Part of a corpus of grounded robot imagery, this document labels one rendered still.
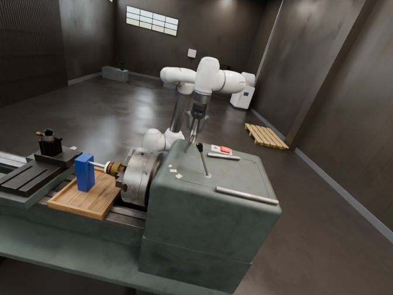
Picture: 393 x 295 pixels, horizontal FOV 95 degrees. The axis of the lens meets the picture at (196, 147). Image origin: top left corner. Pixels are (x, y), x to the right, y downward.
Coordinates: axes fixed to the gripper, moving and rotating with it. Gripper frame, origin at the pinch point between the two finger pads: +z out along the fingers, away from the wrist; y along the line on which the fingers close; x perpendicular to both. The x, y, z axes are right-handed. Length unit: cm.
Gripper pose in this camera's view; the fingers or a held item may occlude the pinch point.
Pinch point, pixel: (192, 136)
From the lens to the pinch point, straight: 103.1
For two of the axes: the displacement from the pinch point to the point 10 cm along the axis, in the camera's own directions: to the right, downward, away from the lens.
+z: -2.1, 8.6, 4.6
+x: -1.1, 4.5, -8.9
